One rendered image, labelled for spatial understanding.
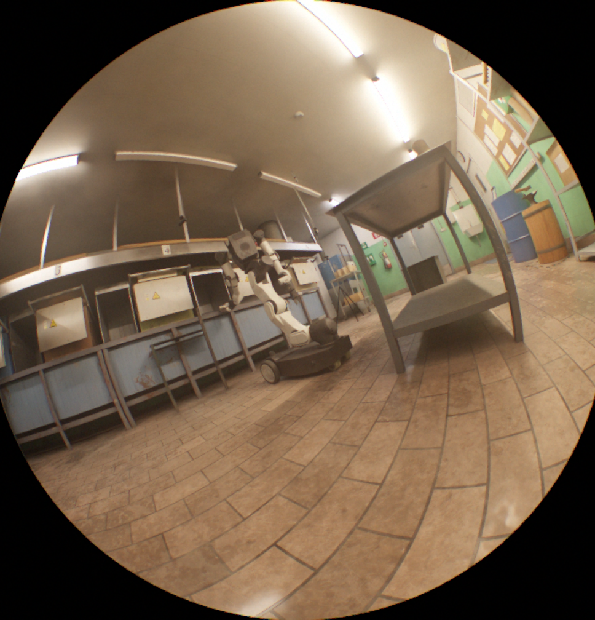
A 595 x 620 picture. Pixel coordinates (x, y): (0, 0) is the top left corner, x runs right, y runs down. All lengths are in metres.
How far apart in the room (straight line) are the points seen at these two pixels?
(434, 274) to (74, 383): 3.76
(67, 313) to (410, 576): 2.46
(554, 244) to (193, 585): 2.84
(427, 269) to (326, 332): 1.32
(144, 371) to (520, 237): 4.55
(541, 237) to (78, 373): 4.57
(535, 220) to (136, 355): 4.14
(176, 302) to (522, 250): 4.16
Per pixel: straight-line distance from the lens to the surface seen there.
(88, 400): 2.36
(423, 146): 1.03
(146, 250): 2.22
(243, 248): 1.82
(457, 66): 2.63
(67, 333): 2.25
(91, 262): 2.21
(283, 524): 0.55
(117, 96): 2.19
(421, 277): 2.20
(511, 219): 3.10
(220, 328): 2.46
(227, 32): 2.08
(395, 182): 0.92
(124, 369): 2.24
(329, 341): 1.36
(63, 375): 2.45
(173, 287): 2.24
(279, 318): 1.61
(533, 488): 0.51
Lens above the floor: 0.43
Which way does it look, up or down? 2 degrees up
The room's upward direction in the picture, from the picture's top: 21 degrees counter-clockwise
